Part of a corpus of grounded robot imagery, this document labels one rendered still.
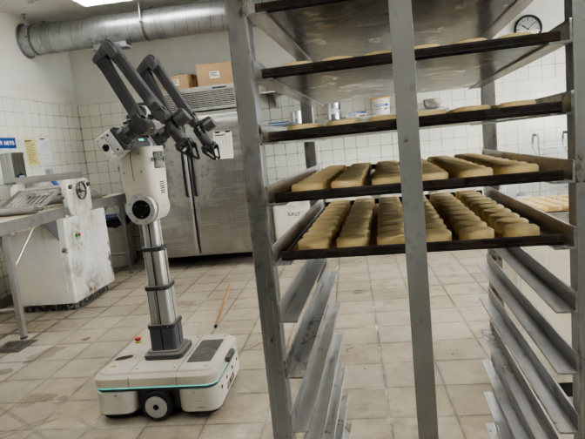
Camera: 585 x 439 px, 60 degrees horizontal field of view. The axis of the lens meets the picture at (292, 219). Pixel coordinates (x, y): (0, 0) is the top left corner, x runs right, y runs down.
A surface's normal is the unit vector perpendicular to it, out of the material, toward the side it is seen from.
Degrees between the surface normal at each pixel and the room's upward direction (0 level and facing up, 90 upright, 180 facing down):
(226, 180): 90
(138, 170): 90
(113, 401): 90
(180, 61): 90
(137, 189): 101
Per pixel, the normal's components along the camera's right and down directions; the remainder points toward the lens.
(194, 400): -0.11, 0.15
